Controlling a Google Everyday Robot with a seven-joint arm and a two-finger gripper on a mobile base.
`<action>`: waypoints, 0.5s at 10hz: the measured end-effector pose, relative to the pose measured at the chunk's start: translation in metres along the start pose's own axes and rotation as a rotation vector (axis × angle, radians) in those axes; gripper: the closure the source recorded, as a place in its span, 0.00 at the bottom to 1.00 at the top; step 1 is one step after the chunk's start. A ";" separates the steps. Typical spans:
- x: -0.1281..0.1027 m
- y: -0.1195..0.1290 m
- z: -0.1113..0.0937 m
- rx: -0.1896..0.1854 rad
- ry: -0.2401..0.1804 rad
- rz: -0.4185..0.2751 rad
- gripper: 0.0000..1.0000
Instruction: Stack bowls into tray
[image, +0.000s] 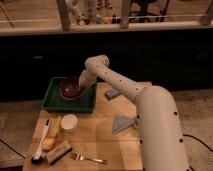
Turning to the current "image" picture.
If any dark red bowl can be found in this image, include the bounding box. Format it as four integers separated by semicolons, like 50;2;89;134
60;77;82;99

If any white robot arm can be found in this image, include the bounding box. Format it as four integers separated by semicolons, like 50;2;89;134
79;55;190;171

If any green plastic tray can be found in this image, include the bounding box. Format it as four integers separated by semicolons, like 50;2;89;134
41;77;97;113

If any blue sponge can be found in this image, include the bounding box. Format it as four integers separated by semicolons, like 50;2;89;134
105;88;120;100

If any white cup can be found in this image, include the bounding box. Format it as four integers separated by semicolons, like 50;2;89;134
61;114;78;132

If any yellow banana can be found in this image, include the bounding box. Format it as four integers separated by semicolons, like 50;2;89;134
50;116;62;137

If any grey triangular cloth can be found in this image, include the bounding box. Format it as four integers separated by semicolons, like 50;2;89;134
112;115;134;134

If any green small bowl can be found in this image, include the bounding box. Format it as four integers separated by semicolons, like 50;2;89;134
133;121;139;130

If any orange round fruit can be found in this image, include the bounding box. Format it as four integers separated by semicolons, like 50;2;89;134
42;137;56;151

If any silver fork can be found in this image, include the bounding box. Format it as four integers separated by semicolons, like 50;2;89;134
70;153;108;165

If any wooden block brush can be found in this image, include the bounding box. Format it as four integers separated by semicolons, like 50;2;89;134
46;140;72;165

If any black cable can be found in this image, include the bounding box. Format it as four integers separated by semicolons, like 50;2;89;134
182;133;213;154

